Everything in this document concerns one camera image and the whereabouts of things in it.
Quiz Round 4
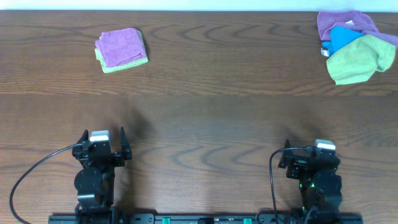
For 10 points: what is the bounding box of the crumpled purple cloth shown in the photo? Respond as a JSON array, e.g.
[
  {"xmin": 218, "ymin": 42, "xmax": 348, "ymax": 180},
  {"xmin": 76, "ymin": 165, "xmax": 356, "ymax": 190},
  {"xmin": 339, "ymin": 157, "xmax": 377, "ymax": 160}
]
[{"xmin": 317, "ymin": 10, "xmax": 397, "ymax": 47}]

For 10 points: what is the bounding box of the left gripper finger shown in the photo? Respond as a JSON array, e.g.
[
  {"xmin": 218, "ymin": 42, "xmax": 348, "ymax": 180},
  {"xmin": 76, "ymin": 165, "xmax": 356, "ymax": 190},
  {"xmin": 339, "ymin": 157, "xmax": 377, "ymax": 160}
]
[
  {"xmin": 77, "ymin": 129, "xmax": 89, "ymax": 145},
  {"xmin": 120, "ymin": 126, "xmax": 131, "ymax": 153}
]

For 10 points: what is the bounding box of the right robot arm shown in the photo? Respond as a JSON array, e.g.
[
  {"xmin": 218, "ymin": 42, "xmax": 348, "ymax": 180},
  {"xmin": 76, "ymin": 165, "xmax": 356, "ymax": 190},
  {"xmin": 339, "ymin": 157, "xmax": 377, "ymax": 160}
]
[{"xmin": 278, "ymin": 139, "xmax": 343, "ymax": 222}]

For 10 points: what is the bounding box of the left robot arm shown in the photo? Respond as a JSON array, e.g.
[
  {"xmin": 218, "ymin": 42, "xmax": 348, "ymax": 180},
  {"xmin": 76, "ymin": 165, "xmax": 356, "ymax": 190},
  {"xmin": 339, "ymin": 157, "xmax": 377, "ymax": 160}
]
[{"xmin": 72, "ymin": 128, "xmax": 132, "ymax": 212}]

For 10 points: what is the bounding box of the folded green cloth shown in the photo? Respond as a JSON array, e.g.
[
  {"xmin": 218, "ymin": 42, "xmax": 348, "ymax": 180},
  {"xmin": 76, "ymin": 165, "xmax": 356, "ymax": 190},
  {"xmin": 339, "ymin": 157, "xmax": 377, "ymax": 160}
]
[{"xmin": 94, "ymin": 30, "xmax": 149, "ymax": 74}]

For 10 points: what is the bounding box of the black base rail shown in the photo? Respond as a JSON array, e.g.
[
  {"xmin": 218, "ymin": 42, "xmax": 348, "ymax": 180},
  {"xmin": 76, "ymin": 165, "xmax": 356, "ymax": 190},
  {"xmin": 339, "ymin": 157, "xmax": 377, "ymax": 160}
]
[{"xmin": 48, "ymin": 213, "xmax": 364, "ymax": 224}]

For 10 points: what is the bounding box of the light green microfiber cloth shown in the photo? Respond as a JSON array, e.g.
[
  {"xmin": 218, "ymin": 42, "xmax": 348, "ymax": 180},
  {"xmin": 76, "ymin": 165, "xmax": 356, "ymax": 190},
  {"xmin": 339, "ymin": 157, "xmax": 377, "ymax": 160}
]
[{"xmin": 326, "ymin": 35, "xmax": 396, "ymax": 85}]

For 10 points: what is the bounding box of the folded purple cloth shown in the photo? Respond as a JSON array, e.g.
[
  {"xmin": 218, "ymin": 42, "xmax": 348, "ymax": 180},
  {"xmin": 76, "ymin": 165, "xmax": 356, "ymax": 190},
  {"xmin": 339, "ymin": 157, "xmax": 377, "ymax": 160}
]
[{"xmin": 95, "ymin": 27, "xmax": 148, "ymax": 68}]

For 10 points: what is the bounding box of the crumpled blue cloth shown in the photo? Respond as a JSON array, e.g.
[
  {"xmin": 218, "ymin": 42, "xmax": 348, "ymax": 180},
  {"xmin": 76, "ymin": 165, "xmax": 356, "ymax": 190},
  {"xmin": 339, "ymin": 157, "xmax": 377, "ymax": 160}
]
[{"xmin": 321, "ymin": 26, "xmax": 363, "ymax": 57}]

